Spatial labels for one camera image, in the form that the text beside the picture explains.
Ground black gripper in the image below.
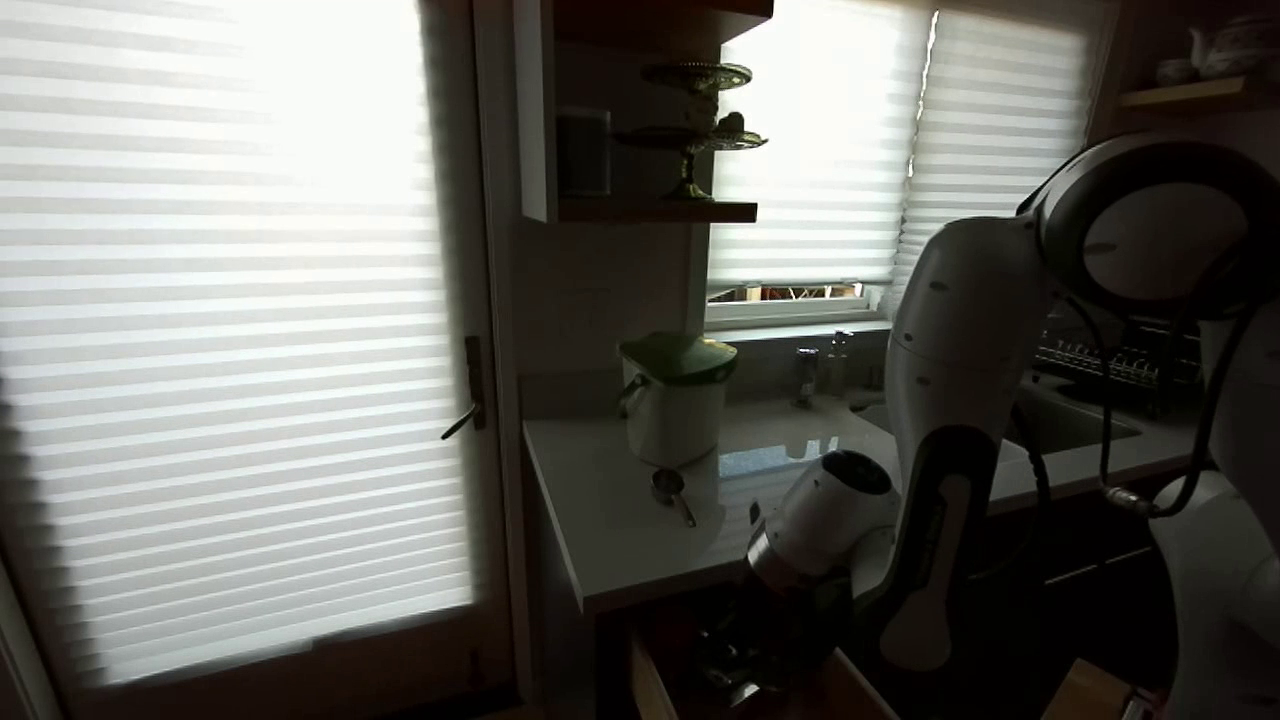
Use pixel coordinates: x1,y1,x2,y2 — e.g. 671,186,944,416
693,553,857,711

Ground wooden kitchen drawer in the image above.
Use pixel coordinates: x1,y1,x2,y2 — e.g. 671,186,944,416
615,626,913,720

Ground grey measuring spoon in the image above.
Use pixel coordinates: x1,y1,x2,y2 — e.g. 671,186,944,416
646,463,701,531

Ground white bin with green lid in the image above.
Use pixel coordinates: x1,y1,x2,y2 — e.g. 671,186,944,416
615,330,738,474

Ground chrome cylinder fixture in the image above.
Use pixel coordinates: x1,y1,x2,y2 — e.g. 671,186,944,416
793,339,833,411

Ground glass soap pump dispenser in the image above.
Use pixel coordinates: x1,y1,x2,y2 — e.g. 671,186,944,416
822,330,862,404

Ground white sink basin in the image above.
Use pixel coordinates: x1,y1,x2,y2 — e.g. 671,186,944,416
1010,376,1152,457

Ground dish rack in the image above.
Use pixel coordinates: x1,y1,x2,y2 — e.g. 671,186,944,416
1031,297,1205,398

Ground white pleated window blind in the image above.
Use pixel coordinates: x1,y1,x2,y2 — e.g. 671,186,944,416
703,0,928,292
925,4,1114,292

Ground black tiered stand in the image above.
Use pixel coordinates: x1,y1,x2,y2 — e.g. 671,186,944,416
615,58,773,203

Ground dark canister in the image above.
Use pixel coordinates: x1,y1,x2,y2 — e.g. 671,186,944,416
554,110,615,203

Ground glass door with blind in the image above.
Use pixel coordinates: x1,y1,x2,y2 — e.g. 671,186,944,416
0,0,515,720

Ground dark wooden top shelf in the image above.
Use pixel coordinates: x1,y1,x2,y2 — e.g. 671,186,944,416
552,0,775,54

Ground small wooden shelf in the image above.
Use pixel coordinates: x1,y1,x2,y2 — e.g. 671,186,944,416
1112,71,1257,112

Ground pale teapots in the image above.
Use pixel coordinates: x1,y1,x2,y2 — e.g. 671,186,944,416
1152,13,1280,87

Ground dark door handle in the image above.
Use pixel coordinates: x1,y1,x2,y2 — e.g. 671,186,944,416
435,331,492,449

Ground wooden wall shelf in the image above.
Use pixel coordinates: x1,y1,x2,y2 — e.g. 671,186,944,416
552,196,763,229

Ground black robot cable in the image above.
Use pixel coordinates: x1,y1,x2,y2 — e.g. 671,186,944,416
1016,297,1263,524

